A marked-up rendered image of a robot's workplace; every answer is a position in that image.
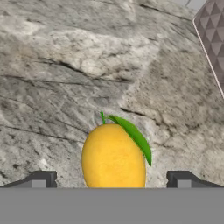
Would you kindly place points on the yellow lemon with green leaf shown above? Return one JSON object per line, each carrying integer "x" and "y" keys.
{"x": 113, "y": 157}

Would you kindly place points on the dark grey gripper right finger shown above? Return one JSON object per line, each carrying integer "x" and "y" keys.
{"x": 179, "y": 176}

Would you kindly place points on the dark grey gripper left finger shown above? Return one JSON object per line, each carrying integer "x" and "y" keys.
{"x": 43, "y": 176}

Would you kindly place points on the grey patterned board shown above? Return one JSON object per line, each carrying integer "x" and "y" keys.
{"x": 212, "y": 35}

